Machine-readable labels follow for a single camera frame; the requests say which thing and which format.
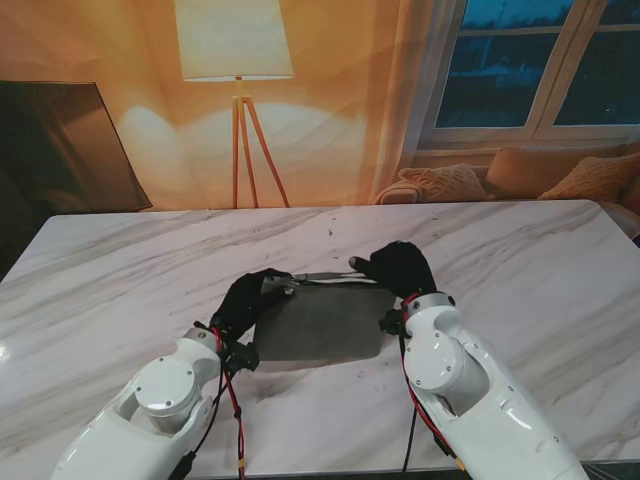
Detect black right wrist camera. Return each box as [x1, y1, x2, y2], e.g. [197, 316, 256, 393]
[378, 308, 405, 337]

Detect grey zippered storage pouch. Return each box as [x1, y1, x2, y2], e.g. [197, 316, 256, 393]
[253, 269, 400, 362]

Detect red and black cable bundle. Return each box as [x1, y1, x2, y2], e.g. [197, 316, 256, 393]
[209, 327, 250, 480]
[398, 294, 474, 474]

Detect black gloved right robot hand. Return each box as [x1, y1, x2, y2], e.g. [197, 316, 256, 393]
[348, 241, 438, 302]

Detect black plug cable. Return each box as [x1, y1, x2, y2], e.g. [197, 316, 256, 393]
[172, 379, 224, 480]

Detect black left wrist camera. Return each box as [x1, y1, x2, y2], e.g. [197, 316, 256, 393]
[222, 342, 261, 375]

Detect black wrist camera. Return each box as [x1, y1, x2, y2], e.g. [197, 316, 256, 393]
[222, 342, 261, 375]
[378, 308, 405, 337]

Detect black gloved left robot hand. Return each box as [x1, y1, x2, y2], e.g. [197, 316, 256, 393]
[209, 268, 297, 347]

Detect printed living room backdrop cloth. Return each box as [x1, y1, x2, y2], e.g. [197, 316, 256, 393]
[0, 0, 640, 246]

